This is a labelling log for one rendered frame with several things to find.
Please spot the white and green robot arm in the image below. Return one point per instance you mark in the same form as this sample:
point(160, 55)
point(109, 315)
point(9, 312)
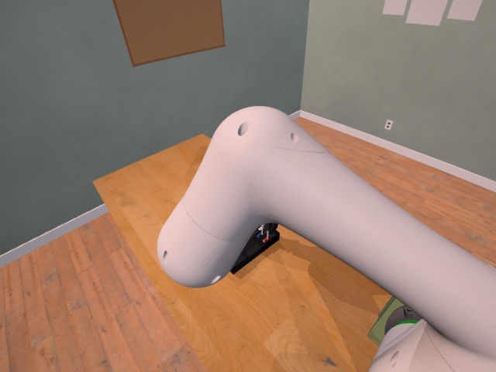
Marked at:
point(262, 167)

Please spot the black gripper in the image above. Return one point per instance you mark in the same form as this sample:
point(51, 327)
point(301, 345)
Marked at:
point(270, 227)

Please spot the black rack of bins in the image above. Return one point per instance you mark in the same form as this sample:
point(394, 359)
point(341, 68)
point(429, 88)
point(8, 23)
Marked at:
point(256, 245)

